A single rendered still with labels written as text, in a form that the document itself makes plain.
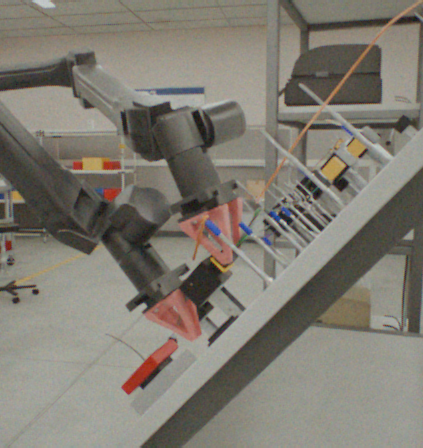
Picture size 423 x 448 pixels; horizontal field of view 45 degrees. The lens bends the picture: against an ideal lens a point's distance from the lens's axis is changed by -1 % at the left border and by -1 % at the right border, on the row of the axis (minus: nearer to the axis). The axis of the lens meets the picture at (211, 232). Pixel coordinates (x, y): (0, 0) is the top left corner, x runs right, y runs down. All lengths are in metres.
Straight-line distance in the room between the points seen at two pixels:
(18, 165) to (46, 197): 0.06
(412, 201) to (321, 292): 0.12
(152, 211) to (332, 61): 1.13
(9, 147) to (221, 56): 7.88
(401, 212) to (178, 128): 0.31
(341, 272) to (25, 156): 0.40
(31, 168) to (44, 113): 8.65
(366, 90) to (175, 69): 7.02
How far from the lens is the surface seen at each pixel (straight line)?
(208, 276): 0.70
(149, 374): 0.51
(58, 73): 1.16
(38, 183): 0.69
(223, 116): 0.72
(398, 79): 8.42
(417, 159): 0.37
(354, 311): 1.76
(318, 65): 1.72
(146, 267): 0.74
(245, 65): 8.40
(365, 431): 1.06
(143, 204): 0.69
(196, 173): 0.67
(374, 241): 0.52
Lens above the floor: 1.30
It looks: 8 degrees down
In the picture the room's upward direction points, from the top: straight up
